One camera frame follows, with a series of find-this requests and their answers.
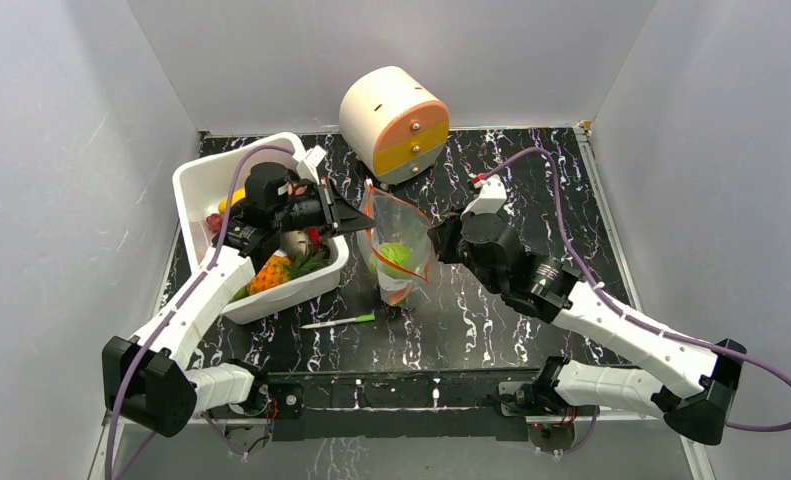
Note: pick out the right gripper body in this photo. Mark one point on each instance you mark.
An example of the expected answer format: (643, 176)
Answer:
(452, 238)

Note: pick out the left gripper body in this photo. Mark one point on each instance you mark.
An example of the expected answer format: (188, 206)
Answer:
(301, 213)

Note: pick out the clear zip top bag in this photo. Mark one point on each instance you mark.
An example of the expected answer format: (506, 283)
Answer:
(402, 222)

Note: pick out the green toy cabbage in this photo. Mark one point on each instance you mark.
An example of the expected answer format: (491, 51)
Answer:
(396, 255)

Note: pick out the toy watermelon slice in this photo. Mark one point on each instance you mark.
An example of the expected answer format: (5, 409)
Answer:
(397, 296)

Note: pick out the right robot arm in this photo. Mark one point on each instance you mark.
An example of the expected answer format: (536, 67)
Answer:
(690, 387)

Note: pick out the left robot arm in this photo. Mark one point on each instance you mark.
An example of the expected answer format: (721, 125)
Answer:
(146, 377)

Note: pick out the red toy chili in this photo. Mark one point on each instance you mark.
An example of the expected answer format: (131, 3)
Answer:
(314, 235)

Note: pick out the yellow toy banana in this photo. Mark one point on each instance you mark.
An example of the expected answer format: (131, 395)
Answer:
(237, 196)

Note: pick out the toy pineapple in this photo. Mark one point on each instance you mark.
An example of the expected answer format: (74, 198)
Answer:
(279, 270)

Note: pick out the purple toy grapes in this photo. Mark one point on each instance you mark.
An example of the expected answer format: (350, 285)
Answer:
(215, 222)

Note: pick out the white plastic bin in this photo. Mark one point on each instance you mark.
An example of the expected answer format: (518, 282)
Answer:
(265, 169)

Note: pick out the round mini drawer cabinet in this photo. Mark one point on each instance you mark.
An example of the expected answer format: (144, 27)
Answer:
(393, 124)

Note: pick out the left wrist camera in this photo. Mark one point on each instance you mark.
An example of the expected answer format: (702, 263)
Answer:
(308, 162)

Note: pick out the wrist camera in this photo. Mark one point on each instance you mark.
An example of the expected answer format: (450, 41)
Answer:
(308, 162)
(490, 195)

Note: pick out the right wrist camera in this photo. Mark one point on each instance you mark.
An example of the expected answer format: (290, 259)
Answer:
(490, 195)

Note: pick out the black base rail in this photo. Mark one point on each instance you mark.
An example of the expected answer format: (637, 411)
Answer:
(456, 403)

